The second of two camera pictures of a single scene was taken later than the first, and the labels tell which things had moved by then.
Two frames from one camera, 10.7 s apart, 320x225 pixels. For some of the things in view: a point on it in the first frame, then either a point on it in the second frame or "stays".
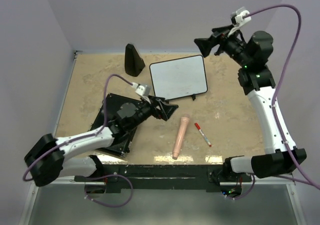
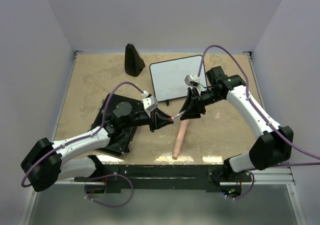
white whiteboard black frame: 179,77 stays
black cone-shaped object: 133,62 stays
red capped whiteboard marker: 203,135 → 171,118
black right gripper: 222,39 → 194,105
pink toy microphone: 182,127 stays
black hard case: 120,144 stays
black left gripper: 168,109 → 155,122
